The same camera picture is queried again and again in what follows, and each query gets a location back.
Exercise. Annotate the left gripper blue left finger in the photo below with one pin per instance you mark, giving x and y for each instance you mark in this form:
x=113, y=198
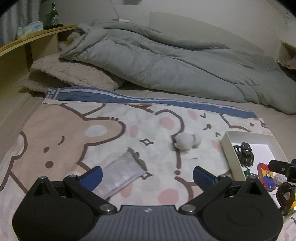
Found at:
x=82, y=188

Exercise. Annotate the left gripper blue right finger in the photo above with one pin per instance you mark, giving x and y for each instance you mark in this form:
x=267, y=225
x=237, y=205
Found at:
x=212, y=186

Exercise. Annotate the colourful card box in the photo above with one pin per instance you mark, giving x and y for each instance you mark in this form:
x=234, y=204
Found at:
x=266, y=177

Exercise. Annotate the yellow headlamp with strap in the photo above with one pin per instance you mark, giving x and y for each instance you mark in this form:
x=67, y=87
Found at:
x=286, y=198

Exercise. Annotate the silver foil pouch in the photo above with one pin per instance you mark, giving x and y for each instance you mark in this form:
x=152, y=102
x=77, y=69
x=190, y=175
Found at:
x=120, y=173

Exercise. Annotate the green clips with cord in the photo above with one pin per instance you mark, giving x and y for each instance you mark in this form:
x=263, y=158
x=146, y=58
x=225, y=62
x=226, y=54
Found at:
x=248, y=174

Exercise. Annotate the white yarn ball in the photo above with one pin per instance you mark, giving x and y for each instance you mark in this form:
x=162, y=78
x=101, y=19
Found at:
x=279, y=179

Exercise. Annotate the white shallow cardboard box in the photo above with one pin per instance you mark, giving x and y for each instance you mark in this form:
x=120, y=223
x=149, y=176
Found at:
x=246, y=150

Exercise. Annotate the white cotton ball right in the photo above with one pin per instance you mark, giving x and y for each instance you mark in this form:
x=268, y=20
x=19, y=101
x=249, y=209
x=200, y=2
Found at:
x=197, y=139

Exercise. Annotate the white cotton ball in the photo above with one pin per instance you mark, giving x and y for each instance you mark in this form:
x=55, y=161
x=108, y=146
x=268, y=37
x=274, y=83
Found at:
x=184, y=141
x=197, y=139

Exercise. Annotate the white cotton ball left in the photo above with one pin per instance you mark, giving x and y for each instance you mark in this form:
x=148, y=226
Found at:
x=184, y=141

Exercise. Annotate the cartoon bear bed mat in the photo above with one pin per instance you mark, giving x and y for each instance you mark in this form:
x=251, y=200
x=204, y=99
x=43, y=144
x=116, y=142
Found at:
x=76, y=129

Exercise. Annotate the pink clothes on shelf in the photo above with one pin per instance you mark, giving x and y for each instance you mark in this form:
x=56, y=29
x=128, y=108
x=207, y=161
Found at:
x=289, y=64

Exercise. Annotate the open wardrobe shelf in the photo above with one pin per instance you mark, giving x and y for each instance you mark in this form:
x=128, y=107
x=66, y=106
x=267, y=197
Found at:
x=287, y=51

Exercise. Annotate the beige fluffy blanket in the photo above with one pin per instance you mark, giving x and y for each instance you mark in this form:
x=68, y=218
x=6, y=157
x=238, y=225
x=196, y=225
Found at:
x=51, y=71

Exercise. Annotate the grey quilted duvet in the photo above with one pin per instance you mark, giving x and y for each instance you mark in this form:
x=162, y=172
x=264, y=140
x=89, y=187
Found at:
x=196, y=68

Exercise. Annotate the wooden bedside shelf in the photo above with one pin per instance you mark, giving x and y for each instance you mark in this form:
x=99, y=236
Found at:
x=18, y=56

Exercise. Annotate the white bed headboard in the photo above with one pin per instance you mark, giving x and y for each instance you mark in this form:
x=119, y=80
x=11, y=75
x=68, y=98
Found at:
x=184, y=28

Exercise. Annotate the tissue pack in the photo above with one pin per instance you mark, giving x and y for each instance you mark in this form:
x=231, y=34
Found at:
x=29, y=29

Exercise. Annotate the green glass bottle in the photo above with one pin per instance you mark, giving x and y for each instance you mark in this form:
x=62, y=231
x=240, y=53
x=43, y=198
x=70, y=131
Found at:
x=53, y=15

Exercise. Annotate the grey curtain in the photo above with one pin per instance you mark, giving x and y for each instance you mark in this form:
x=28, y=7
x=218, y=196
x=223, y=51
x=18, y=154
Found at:
x=18, y=15

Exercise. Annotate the white charger with cable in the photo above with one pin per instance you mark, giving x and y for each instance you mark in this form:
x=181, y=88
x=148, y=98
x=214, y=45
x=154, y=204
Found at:
x=118, y=19

